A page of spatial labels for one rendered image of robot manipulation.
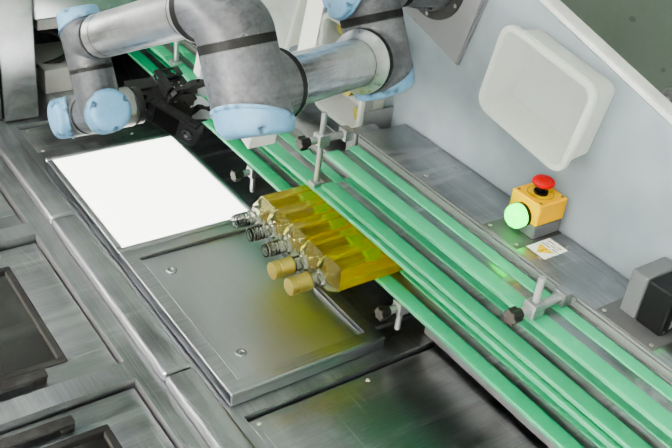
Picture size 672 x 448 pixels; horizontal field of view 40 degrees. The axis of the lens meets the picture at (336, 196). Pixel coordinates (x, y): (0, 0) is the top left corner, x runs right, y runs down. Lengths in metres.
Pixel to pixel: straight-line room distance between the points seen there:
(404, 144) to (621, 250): 0.50
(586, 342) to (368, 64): 0.58
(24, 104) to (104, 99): 0.92
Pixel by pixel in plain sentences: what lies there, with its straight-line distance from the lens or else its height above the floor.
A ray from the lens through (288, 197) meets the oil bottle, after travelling 1.90.
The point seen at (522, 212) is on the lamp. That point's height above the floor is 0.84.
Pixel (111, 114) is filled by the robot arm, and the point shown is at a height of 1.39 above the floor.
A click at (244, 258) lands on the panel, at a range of 1.98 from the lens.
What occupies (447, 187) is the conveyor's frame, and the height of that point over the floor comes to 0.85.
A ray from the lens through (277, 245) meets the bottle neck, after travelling 1.78.
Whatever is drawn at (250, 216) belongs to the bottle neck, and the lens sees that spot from 1.86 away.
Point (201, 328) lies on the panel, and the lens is 1.79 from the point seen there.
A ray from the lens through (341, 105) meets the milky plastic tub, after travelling 2.07.
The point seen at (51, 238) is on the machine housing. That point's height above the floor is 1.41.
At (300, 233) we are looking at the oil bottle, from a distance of 1.79.
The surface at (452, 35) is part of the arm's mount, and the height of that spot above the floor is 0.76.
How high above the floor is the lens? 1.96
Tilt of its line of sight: 32 degrees down
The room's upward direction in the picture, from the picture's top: 105 degrees counter-clockwise
